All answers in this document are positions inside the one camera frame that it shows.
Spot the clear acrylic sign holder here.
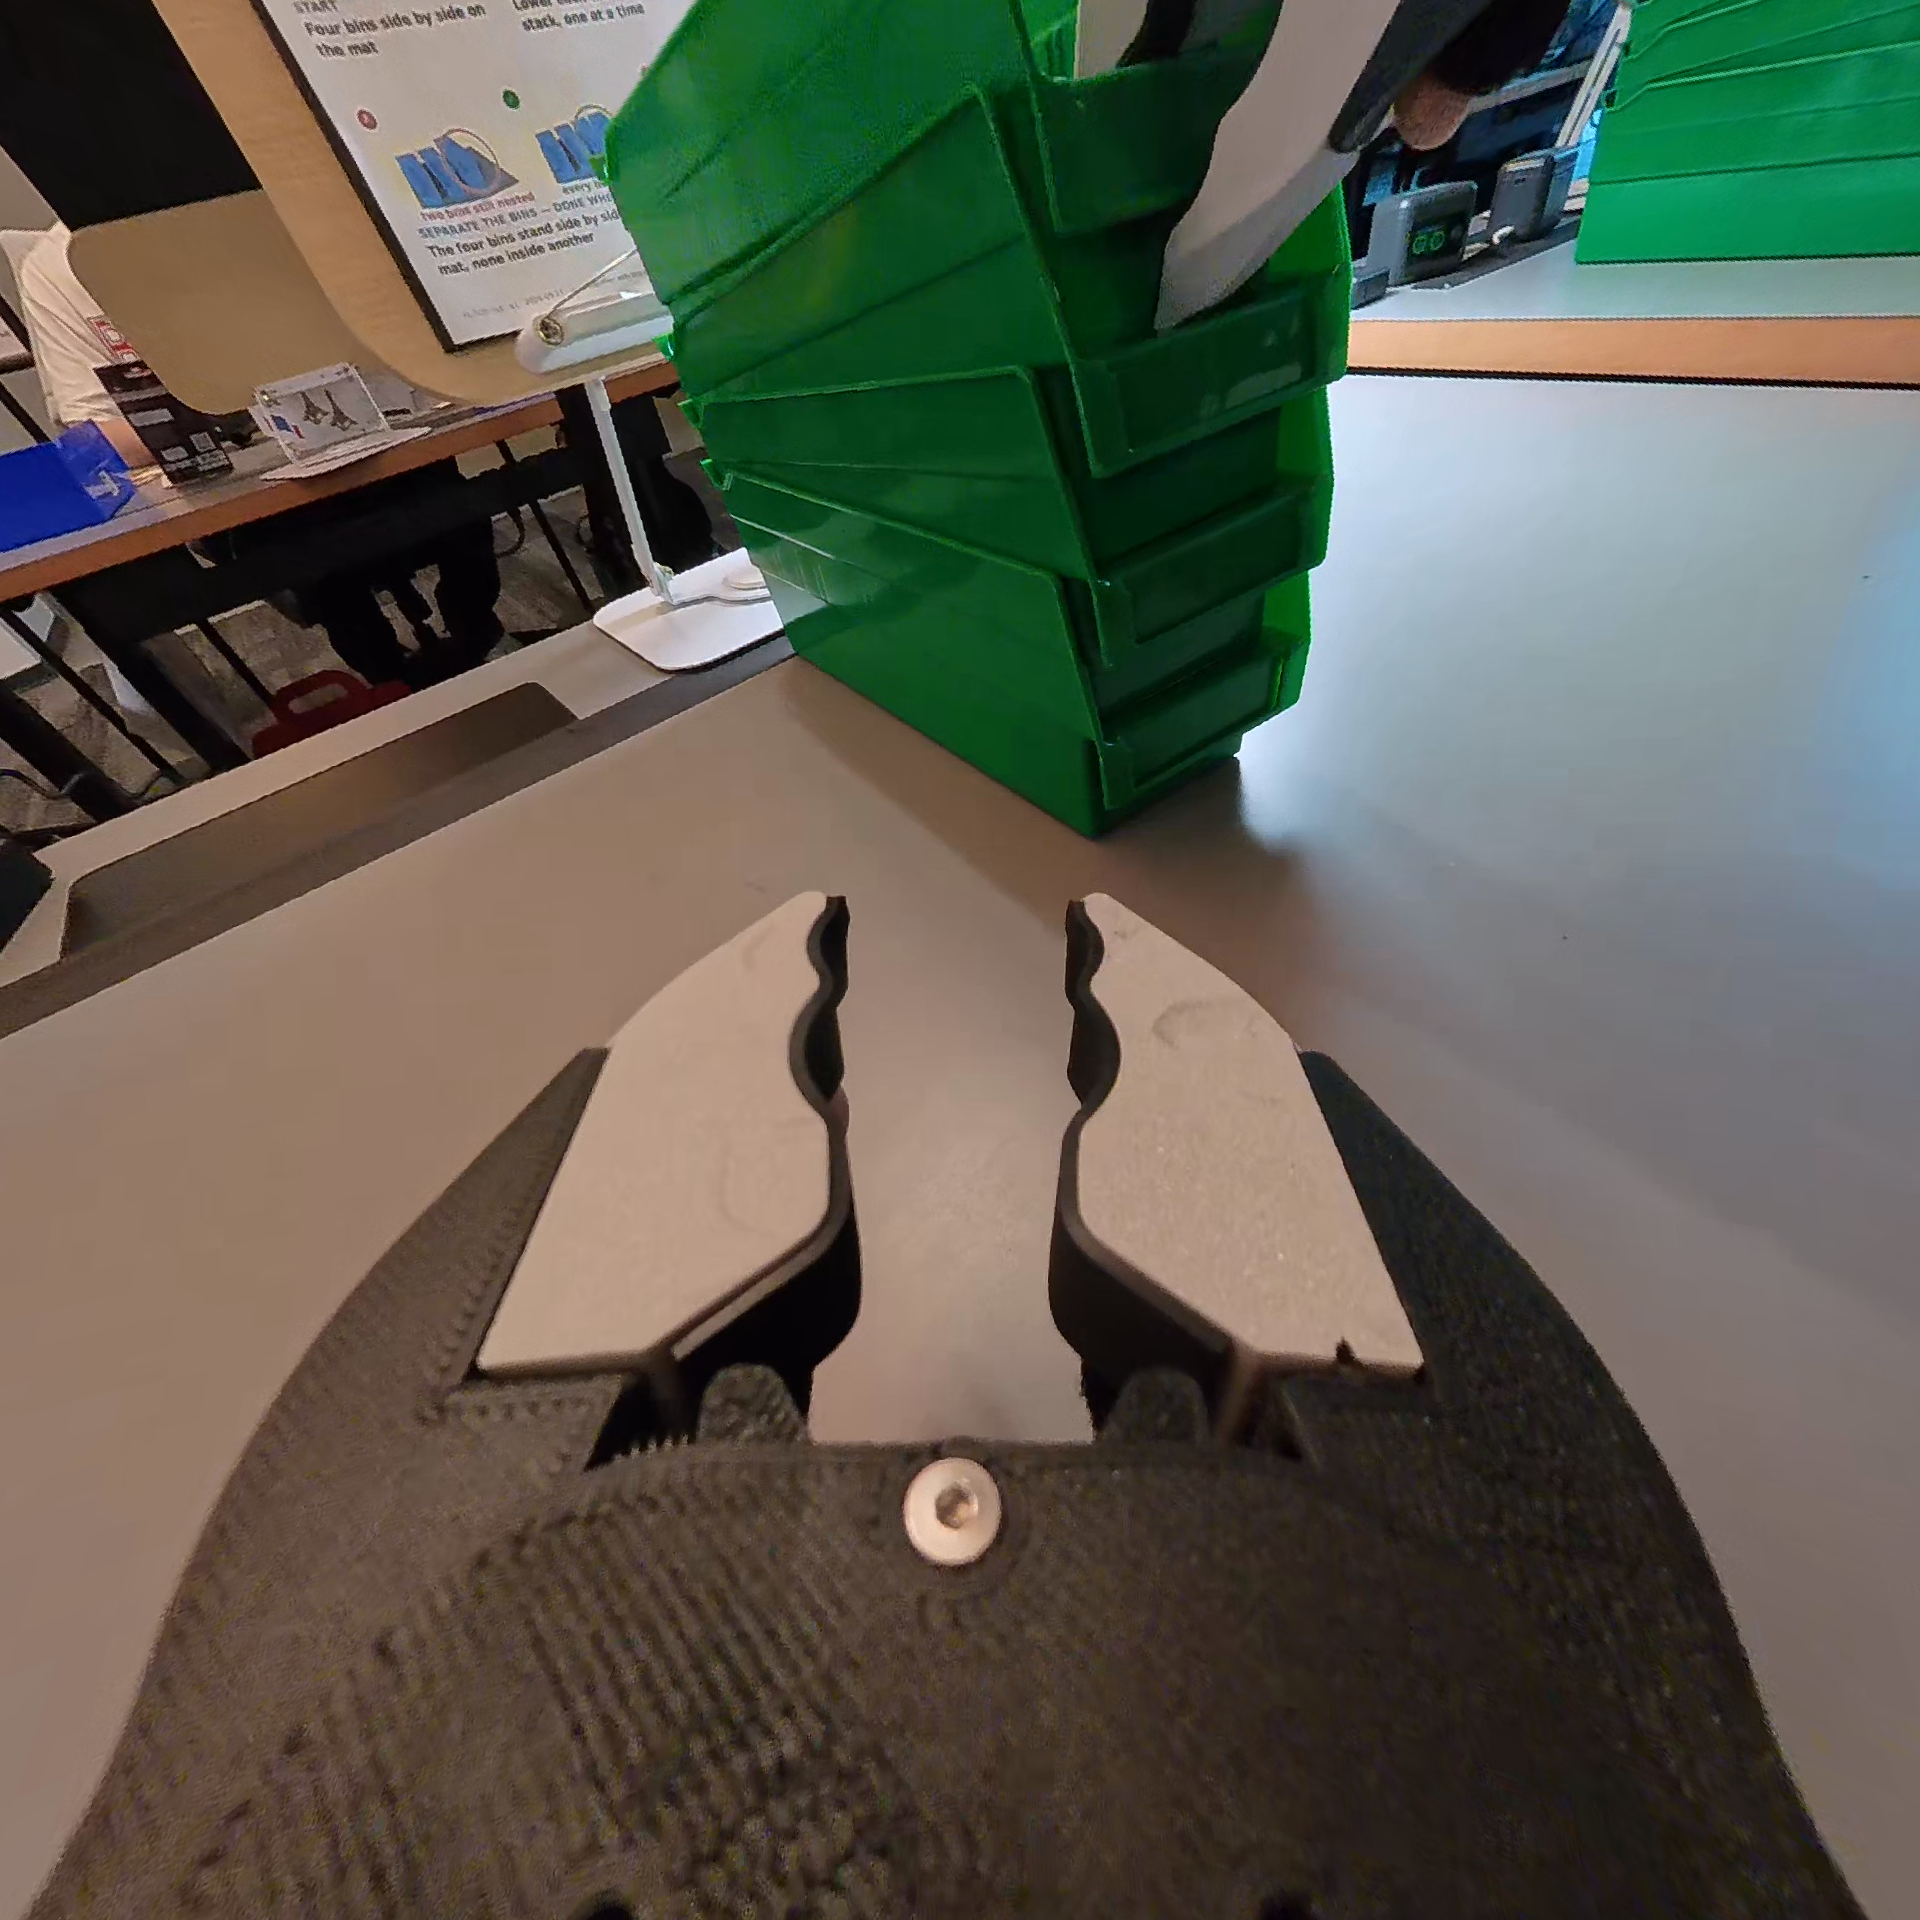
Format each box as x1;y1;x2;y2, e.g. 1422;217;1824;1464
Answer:
246;363;431;481

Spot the grey device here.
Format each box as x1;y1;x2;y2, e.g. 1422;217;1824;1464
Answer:
1372;180;1484;289
1488;150;1579;243

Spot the green plastic bin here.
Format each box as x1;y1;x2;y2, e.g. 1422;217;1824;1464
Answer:
705;464;1315;841
683;367;1339;671
655;82;1356;483
600;0;1297;310

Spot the white board stand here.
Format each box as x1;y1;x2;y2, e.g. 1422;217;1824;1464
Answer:
555;375;791;673

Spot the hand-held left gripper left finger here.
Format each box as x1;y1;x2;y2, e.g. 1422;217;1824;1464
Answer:
473;893;865;1413

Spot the white instruction sheet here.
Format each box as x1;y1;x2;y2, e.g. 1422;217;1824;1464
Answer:
246;0;700;355

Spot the blue plastic bin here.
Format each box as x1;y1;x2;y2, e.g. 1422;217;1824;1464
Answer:
0;420;140;554

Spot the red bag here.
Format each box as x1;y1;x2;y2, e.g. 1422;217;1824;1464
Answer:
246;671;415;761

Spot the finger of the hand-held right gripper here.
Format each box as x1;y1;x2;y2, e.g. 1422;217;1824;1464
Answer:
1152;0;1405;336
1073;0;1203;80

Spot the black printed card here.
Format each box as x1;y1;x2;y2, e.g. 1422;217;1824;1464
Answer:
97;360;235;487

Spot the brown wooden table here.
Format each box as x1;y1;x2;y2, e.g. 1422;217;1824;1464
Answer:
0;360;684;782

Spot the stack of green bins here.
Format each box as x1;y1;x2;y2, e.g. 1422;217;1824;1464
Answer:
1573;0;1920;271

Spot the wood-edged white table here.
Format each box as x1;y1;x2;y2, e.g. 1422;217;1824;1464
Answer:
1343;233;1920;390

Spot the clear page holder bar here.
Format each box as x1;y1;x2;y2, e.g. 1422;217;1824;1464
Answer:
514;246;678;379

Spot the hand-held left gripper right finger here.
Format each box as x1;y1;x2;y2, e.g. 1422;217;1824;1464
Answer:
1047;895;1431;1440

